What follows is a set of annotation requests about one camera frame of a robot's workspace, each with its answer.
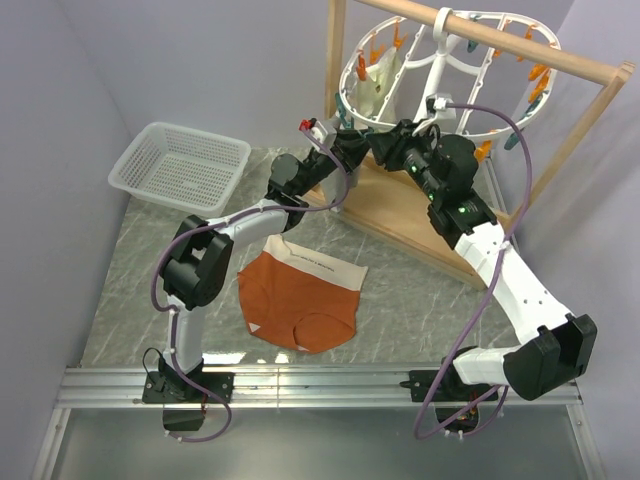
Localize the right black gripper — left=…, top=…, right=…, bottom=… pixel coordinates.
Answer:
left=366, top=120, right=444, bottom=202

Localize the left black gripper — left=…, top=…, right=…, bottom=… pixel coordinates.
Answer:
left=295, top=129, right=371, bottom=198

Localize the white oval clip hanger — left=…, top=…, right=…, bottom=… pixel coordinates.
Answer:
left=337, top=6, right=559, bottom=137

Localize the orange underwear with beige waistband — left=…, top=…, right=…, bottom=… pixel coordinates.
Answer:
left=237, top=235, right=368, bottom=354

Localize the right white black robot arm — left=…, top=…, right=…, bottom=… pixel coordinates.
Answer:
left=367, top=120, right=597, bottom=400

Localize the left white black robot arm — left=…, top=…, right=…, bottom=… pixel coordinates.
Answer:
left=148, top=127, right=370, bottom=403

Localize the grey underwear with white waistband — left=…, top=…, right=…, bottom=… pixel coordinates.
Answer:
left=320, top=168, right=360, bottom=214

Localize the pale yellow hanging underwear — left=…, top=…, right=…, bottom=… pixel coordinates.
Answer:
left=351, top=47, right=401, bottom=118

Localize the wooden clothes rack with tray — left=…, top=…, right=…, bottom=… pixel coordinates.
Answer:
left=301, top=0, right=636, bottom=291

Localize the white plastic perforated basket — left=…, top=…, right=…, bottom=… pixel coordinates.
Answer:
left=108, top=122, right=251, bottom=218

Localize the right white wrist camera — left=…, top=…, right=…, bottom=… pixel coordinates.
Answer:
left=425, top=94, right=457, bottom=121

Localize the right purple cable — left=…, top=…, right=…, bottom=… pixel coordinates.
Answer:
left=413, top=102, right=535, bottom=441

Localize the aluminium mounting rail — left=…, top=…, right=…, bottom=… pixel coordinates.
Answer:
left=54, top=364, right=420, bottom=410

